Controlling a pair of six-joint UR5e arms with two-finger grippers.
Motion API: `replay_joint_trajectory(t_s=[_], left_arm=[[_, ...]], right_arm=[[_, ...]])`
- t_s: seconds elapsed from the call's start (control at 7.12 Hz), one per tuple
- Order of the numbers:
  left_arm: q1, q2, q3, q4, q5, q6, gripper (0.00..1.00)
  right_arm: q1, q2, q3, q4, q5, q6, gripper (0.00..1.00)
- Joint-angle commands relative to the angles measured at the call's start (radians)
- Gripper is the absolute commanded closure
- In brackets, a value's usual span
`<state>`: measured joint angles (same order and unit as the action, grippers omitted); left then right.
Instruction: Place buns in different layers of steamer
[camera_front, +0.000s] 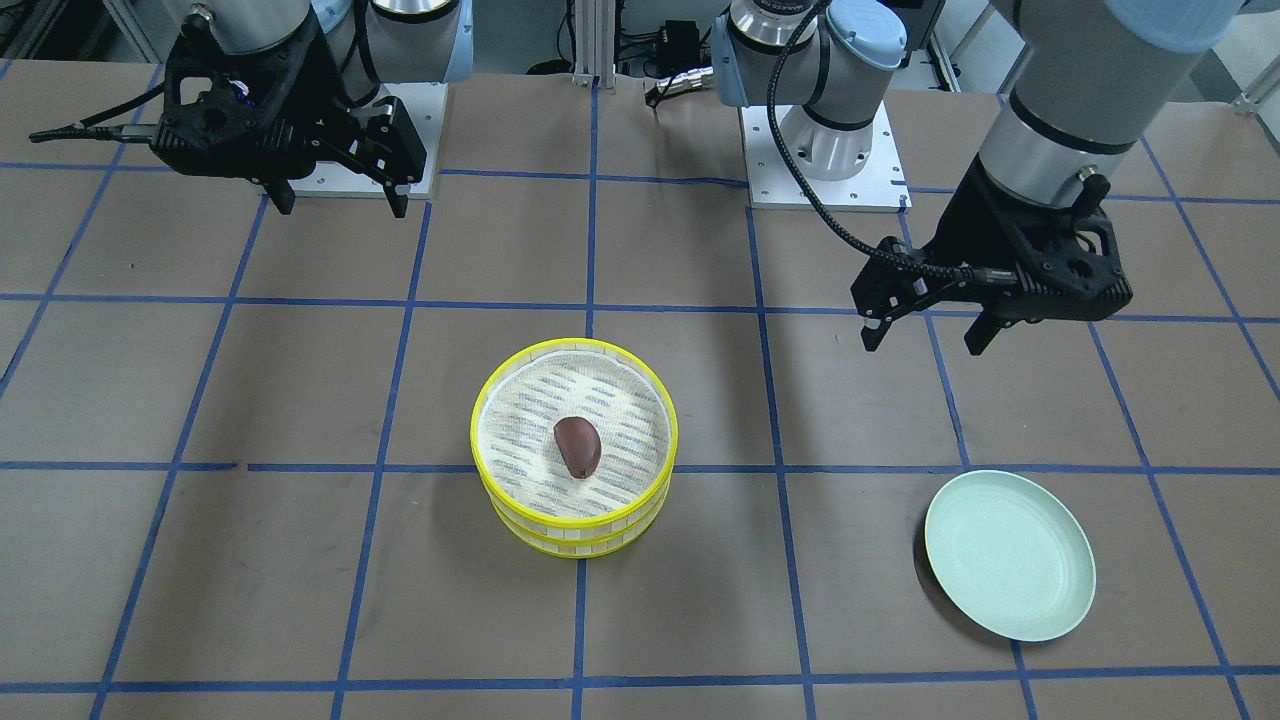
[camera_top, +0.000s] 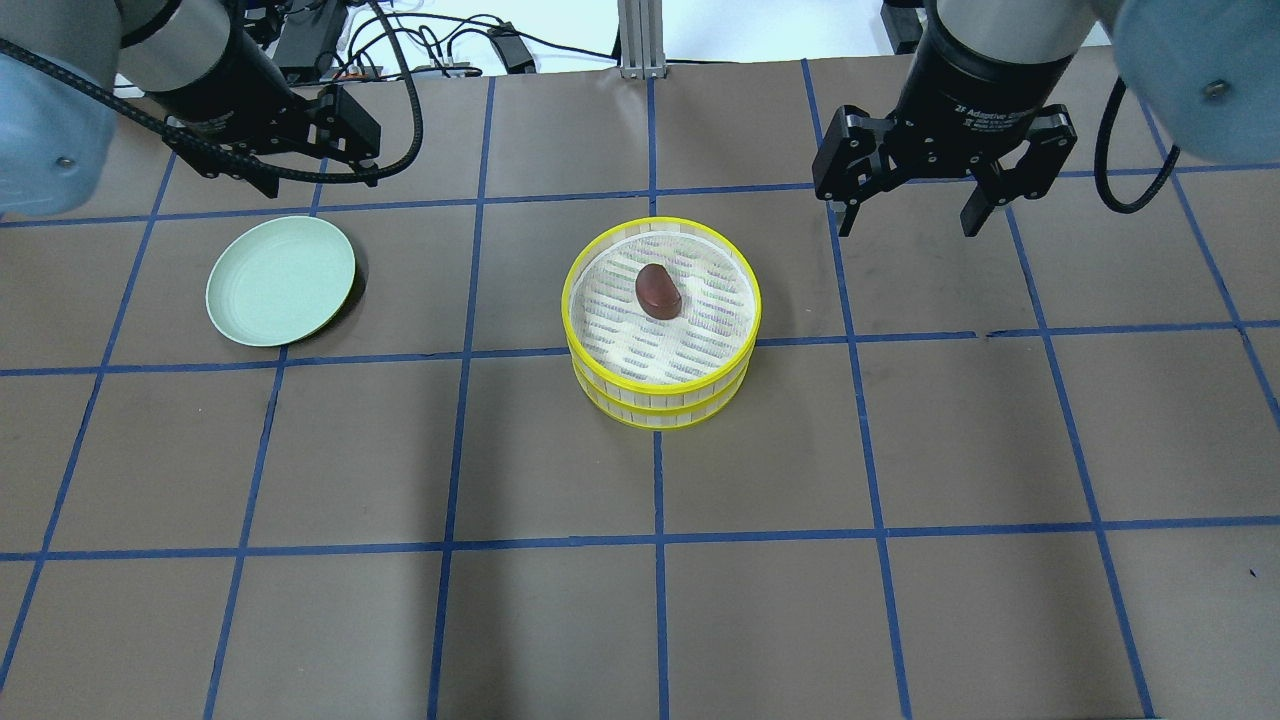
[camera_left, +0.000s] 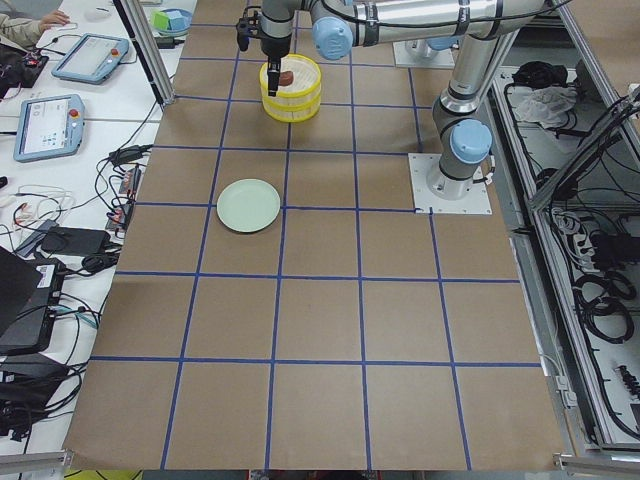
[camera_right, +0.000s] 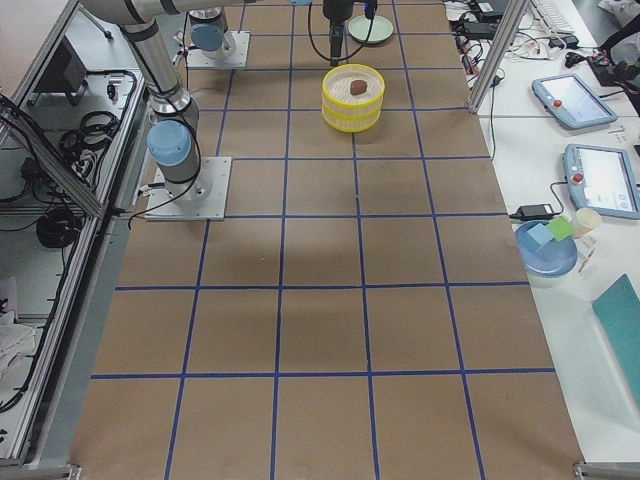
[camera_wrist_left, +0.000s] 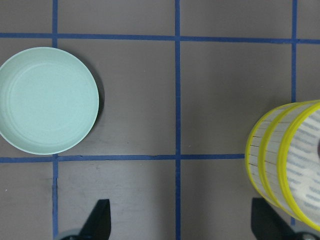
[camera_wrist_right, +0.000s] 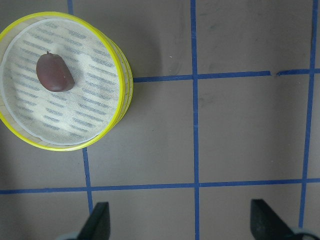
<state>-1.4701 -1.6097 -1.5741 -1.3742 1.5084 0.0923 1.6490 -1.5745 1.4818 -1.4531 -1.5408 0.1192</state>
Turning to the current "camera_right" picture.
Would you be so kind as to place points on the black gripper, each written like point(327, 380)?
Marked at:
point(335, 11)

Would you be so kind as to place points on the large yellow bamboo steamer layer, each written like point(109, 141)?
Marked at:
point(335, 86)

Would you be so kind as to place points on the brown bun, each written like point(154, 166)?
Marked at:
point(358, 87)

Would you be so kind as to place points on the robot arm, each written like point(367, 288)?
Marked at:
point(210, 33)
point(137, 21)

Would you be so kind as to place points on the small yellow bamboo steamer layer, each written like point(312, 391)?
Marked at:
point(350, 120)

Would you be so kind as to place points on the light green plate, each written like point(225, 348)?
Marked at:
point(370, 32)

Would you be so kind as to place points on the far teach pendant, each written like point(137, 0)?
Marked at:
point(569, 99)

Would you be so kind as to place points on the teach pendant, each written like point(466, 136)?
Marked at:
point(569, 99)
point(601, 178)

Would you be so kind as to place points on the black power adapter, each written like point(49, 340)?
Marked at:
point(533, 212)

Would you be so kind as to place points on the blue foam cube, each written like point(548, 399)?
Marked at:
point(539, 236)

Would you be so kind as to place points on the green foam cube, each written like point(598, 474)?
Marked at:
point(560, 228)

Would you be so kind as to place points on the near teach pendant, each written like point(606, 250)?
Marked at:
point(601, 178)

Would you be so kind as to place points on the beige cup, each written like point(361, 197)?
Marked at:
point(584, 221)

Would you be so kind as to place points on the blue plate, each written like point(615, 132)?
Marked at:
point(553, 260)

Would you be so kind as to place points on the teal board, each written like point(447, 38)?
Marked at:
point(617, 309)

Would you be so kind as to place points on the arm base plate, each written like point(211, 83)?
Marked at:
point(205, 199)
point(226, 51)

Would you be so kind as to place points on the aluminium frame post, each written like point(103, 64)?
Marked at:
point(503, 38)

